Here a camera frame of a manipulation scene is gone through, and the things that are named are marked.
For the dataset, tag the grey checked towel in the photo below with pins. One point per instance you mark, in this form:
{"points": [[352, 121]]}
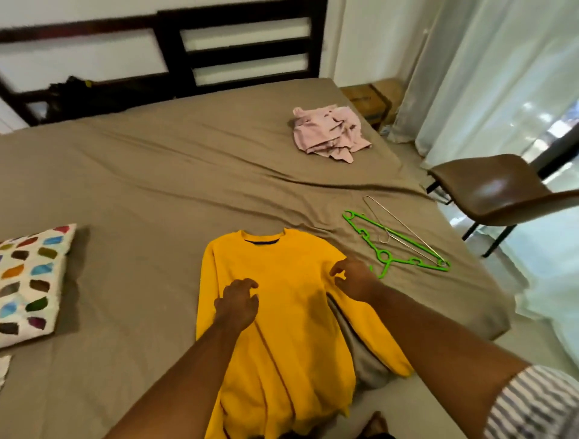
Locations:
{"points": [[4, 371]]}

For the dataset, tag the cardboard box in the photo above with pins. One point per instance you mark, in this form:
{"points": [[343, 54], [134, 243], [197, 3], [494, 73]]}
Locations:
{"points": [[366, 101], [391, 95]]}

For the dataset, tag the black window frame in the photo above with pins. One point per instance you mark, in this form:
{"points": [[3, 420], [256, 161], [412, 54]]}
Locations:
{"points": [[556, 152]]}

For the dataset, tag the pink and yellow garment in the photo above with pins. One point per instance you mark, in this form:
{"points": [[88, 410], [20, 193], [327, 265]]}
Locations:
{"points": [[280, 362]]}

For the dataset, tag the person's right forearm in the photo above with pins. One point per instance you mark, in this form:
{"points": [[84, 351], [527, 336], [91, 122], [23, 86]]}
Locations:
{"points": [[443, 353]]}

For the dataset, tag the brown chair with black legs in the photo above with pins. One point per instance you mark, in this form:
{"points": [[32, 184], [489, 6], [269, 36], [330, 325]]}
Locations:
{"points": [[498, 185]]}

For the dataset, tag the person's foot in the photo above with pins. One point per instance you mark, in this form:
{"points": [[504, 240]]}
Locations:
{"points": [[374, 425]]}

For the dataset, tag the black slatted headboard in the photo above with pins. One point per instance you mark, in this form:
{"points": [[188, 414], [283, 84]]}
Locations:
{"points": [[181, 45]]}

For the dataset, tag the colourful leaf print pillow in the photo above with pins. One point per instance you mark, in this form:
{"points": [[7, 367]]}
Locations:
{"points": [[32, 285]]}

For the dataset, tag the bed with taupe sheet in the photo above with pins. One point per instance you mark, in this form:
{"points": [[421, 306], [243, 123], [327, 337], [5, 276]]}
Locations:
{"points": [[145, 172]]}

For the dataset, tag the person's left hand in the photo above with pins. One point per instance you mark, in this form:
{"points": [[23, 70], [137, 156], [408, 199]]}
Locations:
{"points": [[237, 307]]}

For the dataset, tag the black bag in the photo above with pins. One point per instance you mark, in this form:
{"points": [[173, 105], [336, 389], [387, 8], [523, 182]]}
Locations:
{"points": [[99, 98]]}

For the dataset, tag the person's left forearm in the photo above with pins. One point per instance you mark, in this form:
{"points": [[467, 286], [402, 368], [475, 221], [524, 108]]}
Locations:
{"points": [[185, 389]]}

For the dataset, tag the pile of coloured plastic hangers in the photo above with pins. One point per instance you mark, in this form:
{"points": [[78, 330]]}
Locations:
{"points": [[362, 231]]}

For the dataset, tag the person's striped shirt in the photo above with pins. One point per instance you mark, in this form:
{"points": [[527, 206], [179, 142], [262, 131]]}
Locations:
{"points": [[534, 402]]}

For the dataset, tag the person's right hand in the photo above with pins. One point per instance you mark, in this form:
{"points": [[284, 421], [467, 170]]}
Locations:
{"points": [[357, 280]]}

